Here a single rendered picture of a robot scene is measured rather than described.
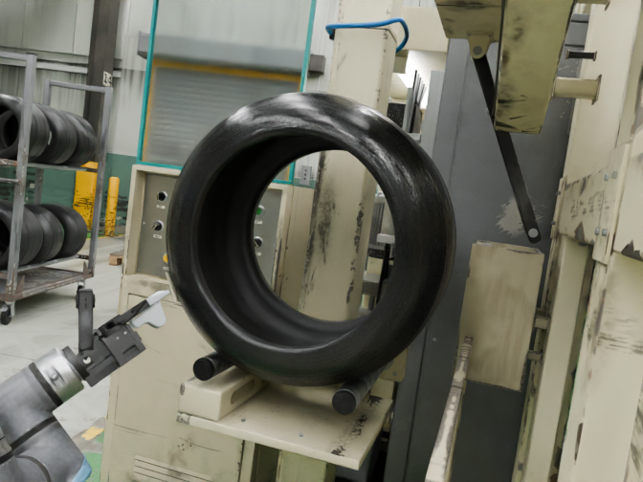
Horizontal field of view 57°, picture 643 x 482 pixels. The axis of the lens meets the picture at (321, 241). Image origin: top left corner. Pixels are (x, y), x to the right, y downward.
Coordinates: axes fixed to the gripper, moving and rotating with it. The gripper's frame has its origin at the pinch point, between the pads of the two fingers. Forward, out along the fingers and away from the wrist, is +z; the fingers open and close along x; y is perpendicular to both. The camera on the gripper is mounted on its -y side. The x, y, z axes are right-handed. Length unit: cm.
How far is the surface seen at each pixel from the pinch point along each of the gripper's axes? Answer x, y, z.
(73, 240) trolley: -424, -92, 46
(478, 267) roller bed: 15, 34, 55
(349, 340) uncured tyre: 21.5, 26.0, 17.4
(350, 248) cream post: -8.5, 16.2, 43.9
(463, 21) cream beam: 30, -10, 73
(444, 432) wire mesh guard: 53, 35, 8
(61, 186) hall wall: -1012, -290, 159
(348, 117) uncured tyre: 30.3, -6.2, 37.7
